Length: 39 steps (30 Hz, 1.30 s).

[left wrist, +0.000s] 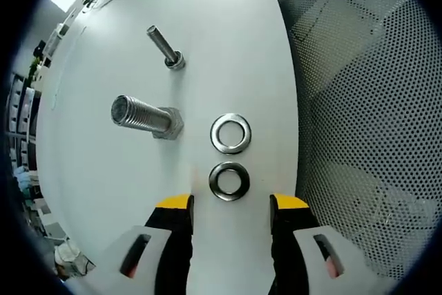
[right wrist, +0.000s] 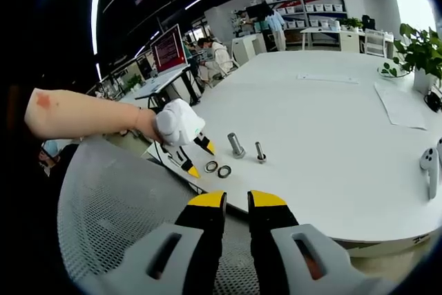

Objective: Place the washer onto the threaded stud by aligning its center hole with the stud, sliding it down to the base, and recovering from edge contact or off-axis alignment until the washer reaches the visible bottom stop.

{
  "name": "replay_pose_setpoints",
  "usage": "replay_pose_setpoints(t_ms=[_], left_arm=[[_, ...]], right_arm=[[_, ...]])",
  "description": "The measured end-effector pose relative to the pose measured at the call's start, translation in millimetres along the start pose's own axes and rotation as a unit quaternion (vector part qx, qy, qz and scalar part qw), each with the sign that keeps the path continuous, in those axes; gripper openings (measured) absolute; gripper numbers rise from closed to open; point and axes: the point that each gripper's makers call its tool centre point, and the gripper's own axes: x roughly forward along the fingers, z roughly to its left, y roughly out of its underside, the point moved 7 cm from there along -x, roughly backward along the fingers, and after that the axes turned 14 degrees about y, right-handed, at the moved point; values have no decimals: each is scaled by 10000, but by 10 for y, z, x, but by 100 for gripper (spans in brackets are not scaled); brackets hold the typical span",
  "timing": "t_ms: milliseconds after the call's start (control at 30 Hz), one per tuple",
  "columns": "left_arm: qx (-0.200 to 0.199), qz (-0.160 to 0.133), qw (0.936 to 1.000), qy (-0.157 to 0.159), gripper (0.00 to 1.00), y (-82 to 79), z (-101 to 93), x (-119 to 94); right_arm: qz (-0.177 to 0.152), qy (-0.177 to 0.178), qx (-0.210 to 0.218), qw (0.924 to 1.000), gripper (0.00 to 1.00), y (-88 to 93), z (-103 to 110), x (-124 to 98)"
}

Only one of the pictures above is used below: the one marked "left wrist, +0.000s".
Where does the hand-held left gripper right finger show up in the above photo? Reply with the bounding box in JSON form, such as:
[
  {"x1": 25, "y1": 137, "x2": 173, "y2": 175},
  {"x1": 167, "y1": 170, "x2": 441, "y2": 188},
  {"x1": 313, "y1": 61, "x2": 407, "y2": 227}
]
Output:
[{"x1": 269, "y1": 193, "x2": 384, "y2": 295}]

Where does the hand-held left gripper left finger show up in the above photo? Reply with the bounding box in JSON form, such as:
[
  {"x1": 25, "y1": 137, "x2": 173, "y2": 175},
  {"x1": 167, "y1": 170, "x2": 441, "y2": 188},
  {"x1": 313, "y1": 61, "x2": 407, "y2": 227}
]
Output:
[{"x1": 79, "y1": 193, "x2": 195, "y2": 295}]

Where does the large steel washer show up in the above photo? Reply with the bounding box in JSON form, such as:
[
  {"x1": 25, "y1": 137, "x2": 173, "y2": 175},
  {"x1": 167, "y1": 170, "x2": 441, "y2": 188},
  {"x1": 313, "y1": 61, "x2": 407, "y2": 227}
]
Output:
[
  {"x1": 208, "y1": 160, "x2": 252, "y2": 202},
  {"x1": 209, "y1": 112, "x2": 252, "y2": 155}
]

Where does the large threaded stud bolt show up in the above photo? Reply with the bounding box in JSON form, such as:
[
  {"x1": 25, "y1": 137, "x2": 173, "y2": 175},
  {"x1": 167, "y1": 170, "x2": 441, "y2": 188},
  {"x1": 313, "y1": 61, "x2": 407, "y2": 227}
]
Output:
[{"x1": 110, "y1": 94, "x2": 184, "y2": 140}]

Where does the small threaded stud bolt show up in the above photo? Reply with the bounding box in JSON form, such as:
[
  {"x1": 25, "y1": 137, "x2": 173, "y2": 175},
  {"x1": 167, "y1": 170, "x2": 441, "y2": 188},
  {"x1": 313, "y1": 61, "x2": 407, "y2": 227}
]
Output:
[{"x1": 146, "y1": 24, "x2": 186, "y2": 70}]

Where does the white plastic bag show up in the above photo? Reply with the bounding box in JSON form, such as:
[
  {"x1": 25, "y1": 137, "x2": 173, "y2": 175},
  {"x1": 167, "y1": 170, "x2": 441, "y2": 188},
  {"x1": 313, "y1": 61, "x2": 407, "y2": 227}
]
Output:
[{"x1": 53, "y1": 239, "x2": 96, "y2": 278}]

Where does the grey mesh office chair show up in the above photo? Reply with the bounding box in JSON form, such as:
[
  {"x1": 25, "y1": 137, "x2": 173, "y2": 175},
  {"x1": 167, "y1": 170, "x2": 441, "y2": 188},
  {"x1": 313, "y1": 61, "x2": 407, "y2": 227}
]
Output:
[{"x1": 267, "y1": 0, "x2": 442, "y2": 282}]

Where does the shelf with white bins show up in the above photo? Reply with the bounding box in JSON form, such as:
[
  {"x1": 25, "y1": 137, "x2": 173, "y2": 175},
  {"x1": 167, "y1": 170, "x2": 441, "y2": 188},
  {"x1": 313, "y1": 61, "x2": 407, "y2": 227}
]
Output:
[{"x1": 5, "y1": 70, "x2": 42, "y2": 171}]

